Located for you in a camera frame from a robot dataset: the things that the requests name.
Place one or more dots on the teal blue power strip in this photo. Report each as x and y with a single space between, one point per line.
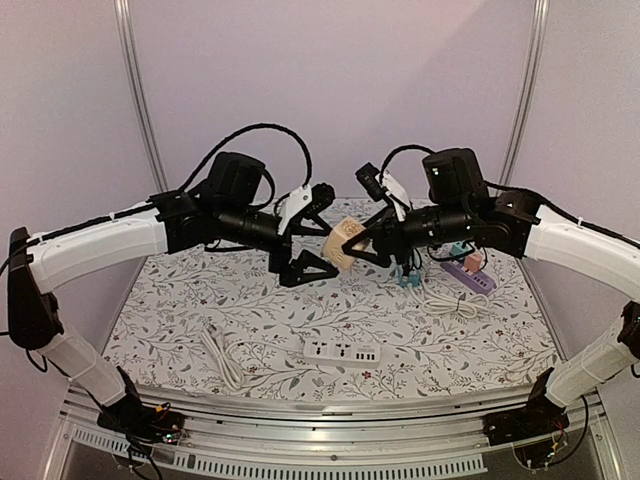
402 270

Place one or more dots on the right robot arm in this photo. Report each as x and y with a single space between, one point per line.
518 222

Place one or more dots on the beige charger plug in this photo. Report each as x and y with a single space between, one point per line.
342 232

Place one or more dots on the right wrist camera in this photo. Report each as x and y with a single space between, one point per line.
383 186

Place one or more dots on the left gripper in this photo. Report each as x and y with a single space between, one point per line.
292 272

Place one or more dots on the aluminium frame post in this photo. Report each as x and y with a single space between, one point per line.
531 69
127 40

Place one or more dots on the pink charger plug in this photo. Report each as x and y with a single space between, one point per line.
474 262

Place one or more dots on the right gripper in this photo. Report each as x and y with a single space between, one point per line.
391 236

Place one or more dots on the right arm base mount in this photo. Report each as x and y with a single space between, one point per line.
543 413

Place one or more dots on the floral table cloth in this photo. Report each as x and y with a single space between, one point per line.
157 337

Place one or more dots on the purple power strip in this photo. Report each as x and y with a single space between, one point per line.
479 282

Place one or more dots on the aluminium front rail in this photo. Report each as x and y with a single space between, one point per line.
427 438

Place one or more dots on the right aluminium frame post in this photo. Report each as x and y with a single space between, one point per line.
531 69

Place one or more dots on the left aluminium frame post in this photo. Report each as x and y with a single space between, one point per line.
127 40

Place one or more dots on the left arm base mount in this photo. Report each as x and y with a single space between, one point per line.
149 424

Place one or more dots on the white power strip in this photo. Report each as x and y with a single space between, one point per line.
344 354

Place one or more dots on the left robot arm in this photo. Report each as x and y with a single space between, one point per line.
166 223

